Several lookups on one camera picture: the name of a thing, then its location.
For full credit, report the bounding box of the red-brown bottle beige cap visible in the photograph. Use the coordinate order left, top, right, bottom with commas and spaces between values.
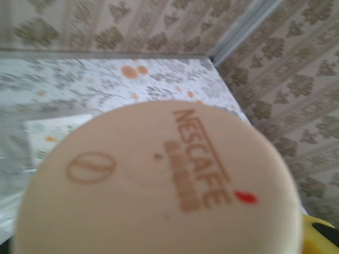
14, 99, 304, 254

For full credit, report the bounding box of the aluminium frame post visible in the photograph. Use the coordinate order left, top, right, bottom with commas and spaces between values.
211, 0, 283, 67

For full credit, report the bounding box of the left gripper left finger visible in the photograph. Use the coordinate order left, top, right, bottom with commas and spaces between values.
0, 237, 17, 254

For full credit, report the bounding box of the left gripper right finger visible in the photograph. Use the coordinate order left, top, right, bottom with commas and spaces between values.
296, 214, 339, 254

